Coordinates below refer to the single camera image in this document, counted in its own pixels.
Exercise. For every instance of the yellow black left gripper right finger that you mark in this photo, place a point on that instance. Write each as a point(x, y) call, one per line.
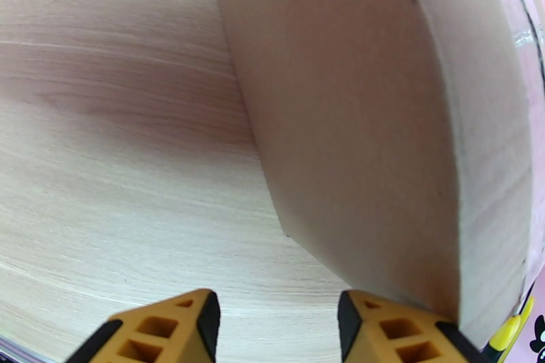
point(391, 332)

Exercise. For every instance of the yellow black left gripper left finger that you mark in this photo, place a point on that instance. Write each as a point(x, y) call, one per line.
point(157, 332)

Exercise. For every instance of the yellow black utility knife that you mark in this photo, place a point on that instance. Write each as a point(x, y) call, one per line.
point(509, 325)

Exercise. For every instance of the brown cardboard express box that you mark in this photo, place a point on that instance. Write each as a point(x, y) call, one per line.
point(362, 119)

